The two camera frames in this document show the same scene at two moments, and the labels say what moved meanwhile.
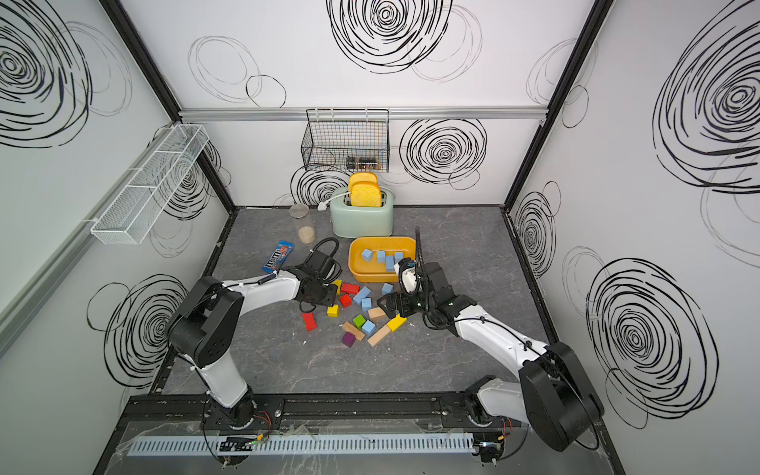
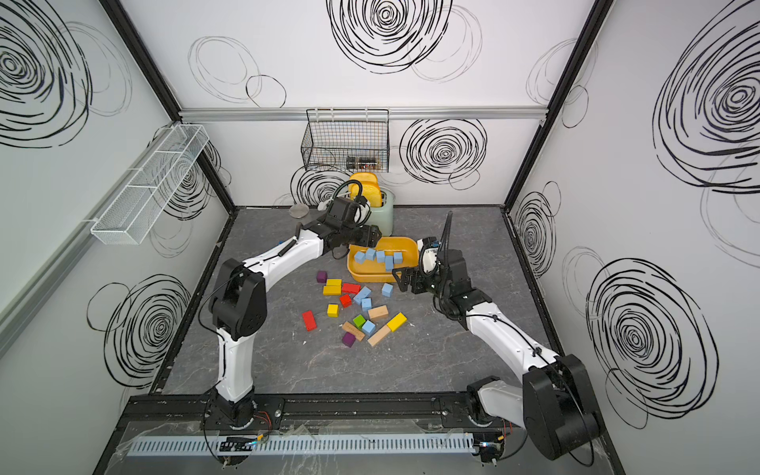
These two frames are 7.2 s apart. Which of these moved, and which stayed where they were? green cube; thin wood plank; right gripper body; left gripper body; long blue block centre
Moved: left gripper body; right gripper body
Stayed: thin wood plank; long blue block centre; green cube
